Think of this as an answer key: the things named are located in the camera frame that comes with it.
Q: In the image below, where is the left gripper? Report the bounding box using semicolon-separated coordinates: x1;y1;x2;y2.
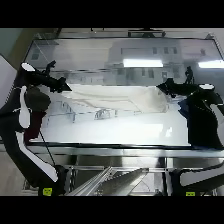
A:
49;76;73;94

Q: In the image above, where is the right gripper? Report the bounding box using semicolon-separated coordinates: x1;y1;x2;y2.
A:
156;78;178;98

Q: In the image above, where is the white garment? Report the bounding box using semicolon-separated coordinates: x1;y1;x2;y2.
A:
60;82;170;115

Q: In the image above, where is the blue garment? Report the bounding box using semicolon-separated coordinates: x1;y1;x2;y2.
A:
177;99;191;118

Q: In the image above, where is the dark grey garment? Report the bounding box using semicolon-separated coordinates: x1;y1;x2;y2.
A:
25;87;52;113

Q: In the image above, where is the dark red garment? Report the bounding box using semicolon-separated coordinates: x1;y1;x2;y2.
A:
23;110;48;143

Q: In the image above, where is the black cable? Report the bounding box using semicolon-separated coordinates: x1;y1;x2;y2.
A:
38;129;57;167

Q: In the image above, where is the silver frame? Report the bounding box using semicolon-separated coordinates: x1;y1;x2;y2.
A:
0;143;224;197

